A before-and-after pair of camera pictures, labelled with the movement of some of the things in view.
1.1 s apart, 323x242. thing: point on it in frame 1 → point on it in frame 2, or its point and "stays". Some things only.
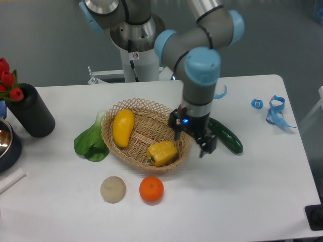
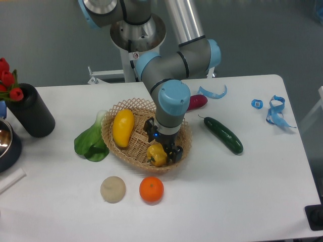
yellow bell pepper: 161,153 stays
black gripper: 197,126 → 174,154
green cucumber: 225,135 stays
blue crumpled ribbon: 275,115 stays
